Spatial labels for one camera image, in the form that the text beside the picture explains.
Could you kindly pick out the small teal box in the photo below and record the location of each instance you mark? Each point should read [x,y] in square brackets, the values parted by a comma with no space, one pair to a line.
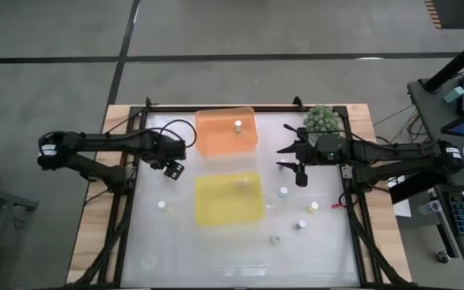
[454,94]

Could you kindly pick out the black caster wheel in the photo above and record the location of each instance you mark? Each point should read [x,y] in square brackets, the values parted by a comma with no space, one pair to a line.
[442,256]

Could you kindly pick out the black aluminium table frame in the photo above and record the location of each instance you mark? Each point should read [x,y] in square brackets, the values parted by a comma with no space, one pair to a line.
[236,108]

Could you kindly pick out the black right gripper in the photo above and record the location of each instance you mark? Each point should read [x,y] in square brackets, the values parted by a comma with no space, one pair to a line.
[306,151]

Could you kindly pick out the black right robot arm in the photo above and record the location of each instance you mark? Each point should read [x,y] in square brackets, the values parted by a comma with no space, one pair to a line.
[397,153]

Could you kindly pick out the orange translucent plastic bin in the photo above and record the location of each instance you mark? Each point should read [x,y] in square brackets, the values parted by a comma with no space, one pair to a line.
[220,137]

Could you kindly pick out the clear plastic water bottle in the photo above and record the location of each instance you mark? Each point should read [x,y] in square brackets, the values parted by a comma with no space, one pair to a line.
[431,207]

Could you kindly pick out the small green potted plant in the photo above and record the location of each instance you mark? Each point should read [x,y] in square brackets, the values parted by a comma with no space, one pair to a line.
[321,118]

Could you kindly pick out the small clear pill bottle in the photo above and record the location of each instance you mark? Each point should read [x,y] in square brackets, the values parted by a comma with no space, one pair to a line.
[240,183]

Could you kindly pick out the grey side desk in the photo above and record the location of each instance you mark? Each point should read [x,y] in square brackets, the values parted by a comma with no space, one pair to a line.
[429,113]

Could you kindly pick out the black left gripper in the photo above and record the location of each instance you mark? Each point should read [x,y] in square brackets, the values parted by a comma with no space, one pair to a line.
[171,150]

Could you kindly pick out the white paper sheet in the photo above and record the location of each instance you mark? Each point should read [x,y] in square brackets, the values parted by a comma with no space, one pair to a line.
[402,208]

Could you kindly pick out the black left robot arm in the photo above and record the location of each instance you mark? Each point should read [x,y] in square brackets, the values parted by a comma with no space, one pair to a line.
[107,142]

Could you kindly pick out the yellow translucent plastic bin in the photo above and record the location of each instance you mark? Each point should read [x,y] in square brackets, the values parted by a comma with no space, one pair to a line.
[224,201]

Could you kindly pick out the small white bottle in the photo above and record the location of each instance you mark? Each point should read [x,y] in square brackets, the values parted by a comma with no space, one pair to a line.
[238,125]
[283,191]

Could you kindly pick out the dark mat with orange edges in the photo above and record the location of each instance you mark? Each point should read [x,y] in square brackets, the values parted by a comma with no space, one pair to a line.
[457,14]

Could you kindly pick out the black slanted pole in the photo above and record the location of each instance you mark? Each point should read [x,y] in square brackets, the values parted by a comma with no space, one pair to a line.
[457,62]

